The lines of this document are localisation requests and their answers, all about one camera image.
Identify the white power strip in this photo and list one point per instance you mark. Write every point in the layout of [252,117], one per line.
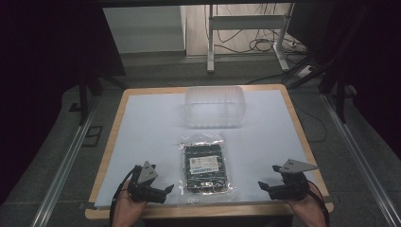
[305,71]

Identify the grey cabinet panel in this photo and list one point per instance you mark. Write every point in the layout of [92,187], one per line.
[145,30]

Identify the clear bag with dark contents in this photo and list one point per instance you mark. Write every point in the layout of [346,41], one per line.
[205,167]

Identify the dark floor socket frame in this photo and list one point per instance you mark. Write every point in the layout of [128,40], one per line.
[92,136]

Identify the dark curtain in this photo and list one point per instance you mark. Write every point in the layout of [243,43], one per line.
[38,78]
[375,63]

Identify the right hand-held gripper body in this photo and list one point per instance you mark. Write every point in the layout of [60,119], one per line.
[294,184]

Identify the metal floor rail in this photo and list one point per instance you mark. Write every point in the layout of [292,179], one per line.
[63,170]
[362,164]

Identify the clear plastic container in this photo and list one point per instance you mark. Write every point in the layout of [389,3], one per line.
[215,105]

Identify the black metal stand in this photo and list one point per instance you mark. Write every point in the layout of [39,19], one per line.
[340,94]
[83,94]

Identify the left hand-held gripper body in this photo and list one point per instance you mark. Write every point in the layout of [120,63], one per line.
[143,181]

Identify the person's left hand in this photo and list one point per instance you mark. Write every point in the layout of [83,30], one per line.
[126,211]

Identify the white metal desk frame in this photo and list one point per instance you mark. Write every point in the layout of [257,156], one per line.
[244,22]

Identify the person's right hand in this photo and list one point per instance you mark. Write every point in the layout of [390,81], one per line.
[310,211]

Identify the white table mat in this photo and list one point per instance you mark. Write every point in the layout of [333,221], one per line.
[151,132]

